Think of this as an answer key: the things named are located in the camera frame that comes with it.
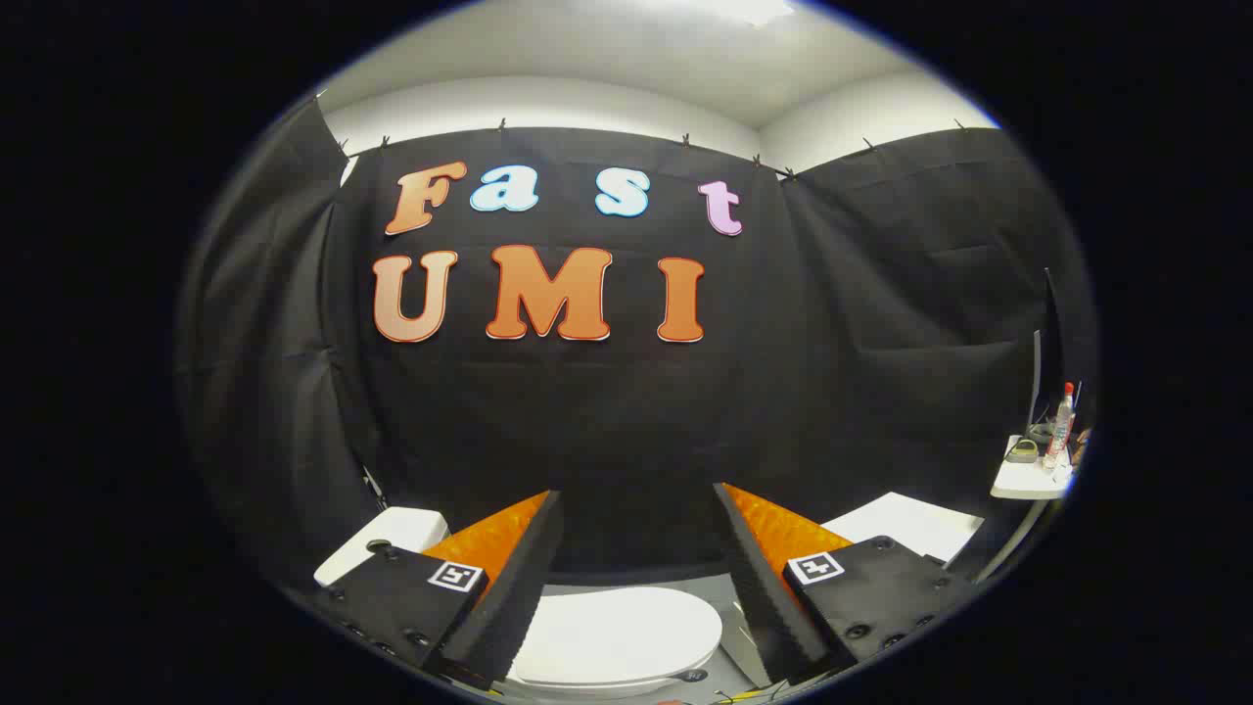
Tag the black backdrop cloth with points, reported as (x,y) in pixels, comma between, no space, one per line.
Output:
(607,421)

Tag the white desk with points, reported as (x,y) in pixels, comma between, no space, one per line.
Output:
(1023,480)

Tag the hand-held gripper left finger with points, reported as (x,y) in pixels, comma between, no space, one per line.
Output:
(514,587)

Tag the computer monitor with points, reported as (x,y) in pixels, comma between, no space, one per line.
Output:
(1036,382)

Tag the white drawer cabinet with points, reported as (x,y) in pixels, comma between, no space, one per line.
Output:
(910,524)

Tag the clear plastic bottle red cap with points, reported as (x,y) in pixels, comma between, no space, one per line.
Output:
(1058,431)

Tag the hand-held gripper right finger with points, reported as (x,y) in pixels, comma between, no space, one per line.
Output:
(759,587)

